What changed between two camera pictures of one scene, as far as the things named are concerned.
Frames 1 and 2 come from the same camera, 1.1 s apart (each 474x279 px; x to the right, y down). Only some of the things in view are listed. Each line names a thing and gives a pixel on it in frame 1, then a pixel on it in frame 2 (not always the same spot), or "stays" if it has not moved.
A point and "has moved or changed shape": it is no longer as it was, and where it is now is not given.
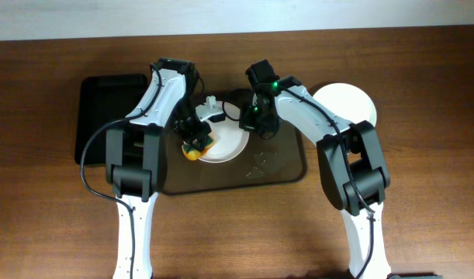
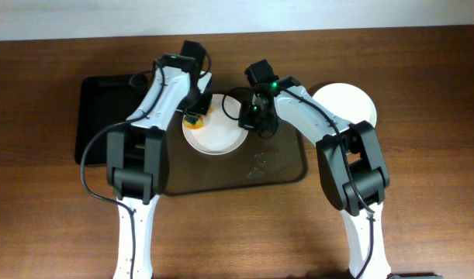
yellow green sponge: [195, 154] has moved or changed shape
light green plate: [347, 102] stays
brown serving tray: [278, 160] stays
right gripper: [264, 126] stays
